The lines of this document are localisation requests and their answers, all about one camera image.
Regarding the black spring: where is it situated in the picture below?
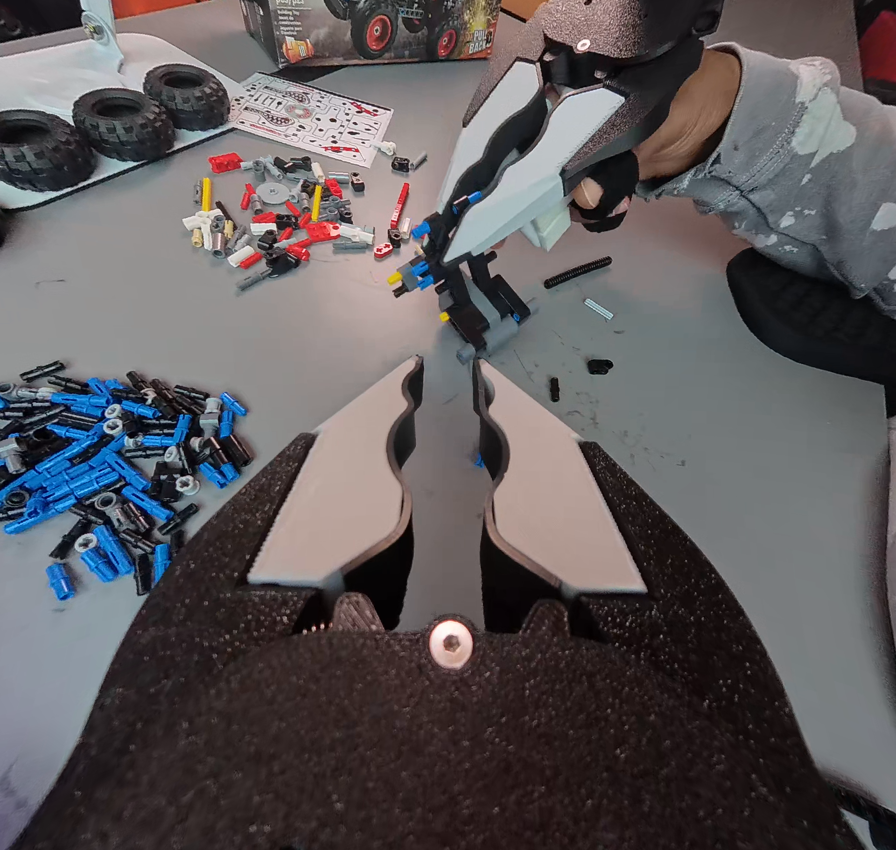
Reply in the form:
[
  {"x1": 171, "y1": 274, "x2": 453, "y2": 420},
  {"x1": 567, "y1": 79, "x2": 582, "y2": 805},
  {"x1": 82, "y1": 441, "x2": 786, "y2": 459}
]
[{"x1": 544, "y1": 257, "x2": 613, "y2": 290}]

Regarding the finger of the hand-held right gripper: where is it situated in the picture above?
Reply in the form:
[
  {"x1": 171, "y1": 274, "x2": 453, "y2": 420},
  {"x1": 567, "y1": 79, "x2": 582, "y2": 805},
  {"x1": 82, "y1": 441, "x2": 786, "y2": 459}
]
[
  {"x1": 435, "y1": 58, "x2": 547, "y2": 224},
  {"x1": 438, "y1": 82, "x2": 629, "y2": 268}
]

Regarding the person's right forearm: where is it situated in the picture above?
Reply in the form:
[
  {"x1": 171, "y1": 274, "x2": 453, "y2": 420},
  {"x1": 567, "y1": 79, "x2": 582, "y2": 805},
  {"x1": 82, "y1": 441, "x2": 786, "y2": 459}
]
[{"x1": 633, "y1": 42, "x2": 896, "y2": 319}]

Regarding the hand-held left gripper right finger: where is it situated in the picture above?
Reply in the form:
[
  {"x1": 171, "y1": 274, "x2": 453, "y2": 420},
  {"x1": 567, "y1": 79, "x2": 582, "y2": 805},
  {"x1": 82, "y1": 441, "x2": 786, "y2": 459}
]
[{"x1": 473, "y1": 357, "x2": 648, "y2": 597}]

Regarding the black toy brick assembly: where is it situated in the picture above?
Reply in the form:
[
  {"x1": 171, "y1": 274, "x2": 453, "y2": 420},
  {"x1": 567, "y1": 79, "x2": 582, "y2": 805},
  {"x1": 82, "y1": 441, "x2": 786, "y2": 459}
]
[{"x1": 388, "y1": 192, "x2": 533, "y2": 364}]

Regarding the toy truck box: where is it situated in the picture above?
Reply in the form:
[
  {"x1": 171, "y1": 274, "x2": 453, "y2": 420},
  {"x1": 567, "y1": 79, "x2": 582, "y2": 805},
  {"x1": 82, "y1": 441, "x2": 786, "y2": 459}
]
[{"x1": 238, "y1": 0, "x2": 511, "y2": 67}]

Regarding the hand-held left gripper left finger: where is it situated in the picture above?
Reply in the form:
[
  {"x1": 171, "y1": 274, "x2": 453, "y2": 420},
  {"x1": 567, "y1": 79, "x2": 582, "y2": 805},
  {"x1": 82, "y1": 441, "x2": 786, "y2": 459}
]
[{"x1": 247, "y1": 355, "x2": 427, "y2": 585}]

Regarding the pile of mixed toy pieces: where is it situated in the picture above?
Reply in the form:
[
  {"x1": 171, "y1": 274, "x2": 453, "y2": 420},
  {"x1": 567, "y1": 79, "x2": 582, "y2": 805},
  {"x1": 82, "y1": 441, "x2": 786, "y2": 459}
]
[{"x1": 182, "y1": 150, "x2": 382, "y2": 291}]

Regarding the person's right hand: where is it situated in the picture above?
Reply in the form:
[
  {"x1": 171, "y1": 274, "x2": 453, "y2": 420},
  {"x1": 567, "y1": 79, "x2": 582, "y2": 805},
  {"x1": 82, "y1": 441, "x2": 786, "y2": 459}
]
[{"x1": 569, "y1": 44, "x2": 742, "y2": 235}]

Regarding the sticker sheet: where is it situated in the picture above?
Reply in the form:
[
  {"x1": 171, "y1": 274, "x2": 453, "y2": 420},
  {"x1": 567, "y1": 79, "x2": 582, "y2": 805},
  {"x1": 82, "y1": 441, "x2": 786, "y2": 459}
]
[{"x1": 227, "y1": 72, "x2": 394, "y2": 168}]

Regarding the black armrest cushion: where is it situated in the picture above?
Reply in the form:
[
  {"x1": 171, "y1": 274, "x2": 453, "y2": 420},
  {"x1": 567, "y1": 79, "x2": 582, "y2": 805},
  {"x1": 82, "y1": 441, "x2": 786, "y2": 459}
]
[{"x1": 726, "y1": 248, "x2": 896, "y2": 417}]

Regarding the white tray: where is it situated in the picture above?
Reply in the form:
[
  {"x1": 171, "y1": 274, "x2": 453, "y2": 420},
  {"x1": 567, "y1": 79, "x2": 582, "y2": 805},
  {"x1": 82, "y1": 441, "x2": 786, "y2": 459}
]
[{"x1": 0, "y1": 33, "x2": 235, "y2": 213}]

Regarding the pile of blue black pins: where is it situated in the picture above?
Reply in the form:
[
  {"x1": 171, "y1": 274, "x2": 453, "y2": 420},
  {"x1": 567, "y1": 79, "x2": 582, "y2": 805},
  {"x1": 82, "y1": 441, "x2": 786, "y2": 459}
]
[{"x1": 0, "y1": 359, "x2": 256, "y2": 599}]

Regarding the black toy tire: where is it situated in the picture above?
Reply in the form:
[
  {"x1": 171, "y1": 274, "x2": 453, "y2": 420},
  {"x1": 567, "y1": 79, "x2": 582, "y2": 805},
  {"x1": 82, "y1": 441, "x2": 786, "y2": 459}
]
[
  {"x1": 72, "y1": 87, "x2": 176, "y2": 161},
  {"x1": 0, "y1": 110, "x2": 98, "y2": 193},
  {"x1": 143, "y1": 63, "x2": 231, "y2": 132}
]

